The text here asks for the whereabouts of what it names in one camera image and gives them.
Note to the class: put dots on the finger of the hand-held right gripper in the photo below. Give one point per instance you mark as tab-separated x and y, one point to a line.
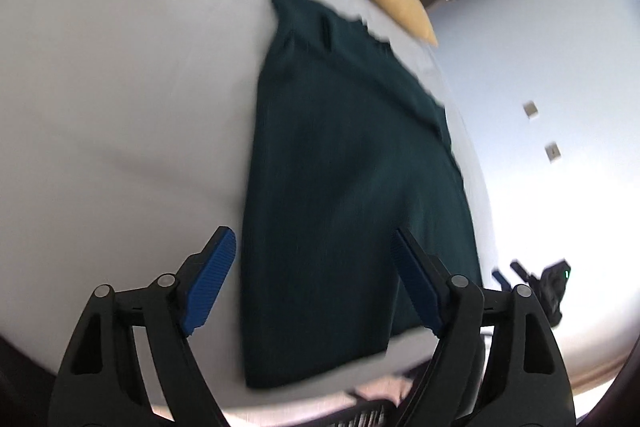
520	269
500	278

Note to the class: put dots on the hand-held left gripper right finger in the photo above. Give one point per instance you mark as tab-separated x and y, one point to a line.
417	289

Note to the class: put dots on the square wall switch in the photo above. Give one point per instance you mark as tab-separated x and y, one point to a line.
530	109
552	152

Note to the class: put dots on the dark green garment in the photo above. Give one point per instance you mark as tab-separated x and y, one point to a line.
345	187

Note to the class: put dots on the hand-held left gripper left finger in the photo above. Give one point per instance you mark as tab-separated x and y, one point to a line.
207	287

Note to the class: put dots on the black slatted basket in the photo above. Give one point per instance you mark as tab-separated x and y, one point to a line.
370	414

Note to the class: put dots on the white bed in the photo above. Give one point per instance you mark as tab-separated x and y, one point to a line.
125	117

